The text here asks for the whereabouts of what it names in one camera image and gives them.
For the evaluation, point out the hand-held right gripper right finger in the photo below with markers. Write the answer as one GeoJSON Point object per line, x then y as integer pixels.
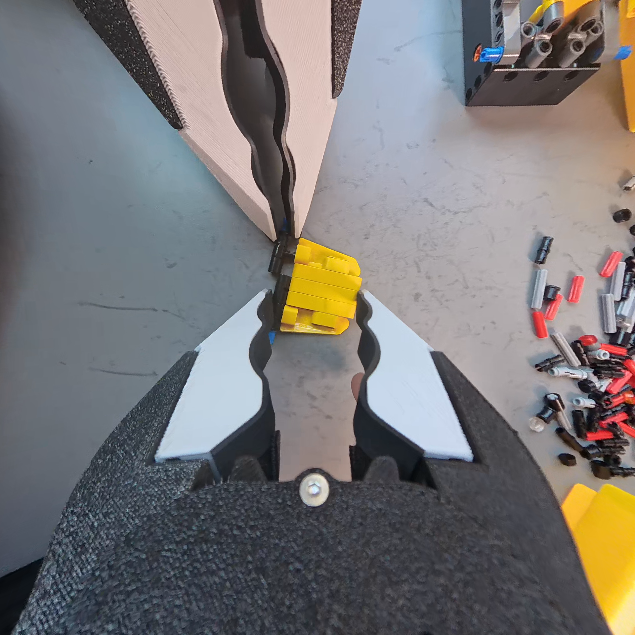
{"type": "Point", "coordinates": [411, 402]}

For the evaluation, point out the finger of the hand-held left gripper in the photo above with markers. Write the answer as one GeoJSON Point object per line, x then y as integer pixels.
{"type": "Point", "coordinates": [307, 74]}
{"type": "Point", "coordinates": [198, 74]}

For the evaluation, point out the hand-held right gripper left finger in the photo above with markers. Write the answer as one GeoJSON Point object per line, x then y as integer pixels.
{"type": "Point", "coordinates": [213, 402]}

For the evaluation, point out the yellow lego panel assembly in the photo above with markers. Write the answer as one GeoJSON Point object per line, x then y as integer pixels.
{"type": "Point", "coordinates": [322, 287]}

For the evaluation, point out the black lego connector blue pin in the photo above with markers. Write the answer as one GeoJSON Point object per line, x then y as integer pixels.
{"type": "Point", "coordinates": [280, 255]}

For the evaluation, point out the pile of lego pins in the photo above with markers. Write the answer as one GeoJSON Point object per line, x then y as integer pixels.
{"type": "Point", "coordinates": [600, 387]}

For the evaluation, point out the person's right hand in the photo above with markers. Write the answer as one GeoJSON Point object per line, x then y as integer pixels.
{"type": "Point", "coordinates": [356, 387]}

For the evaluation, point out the black perforated base block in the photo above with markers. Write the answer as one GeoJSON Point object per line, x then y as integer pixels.
{"type": "Point", "coordinates": [521, 87]}

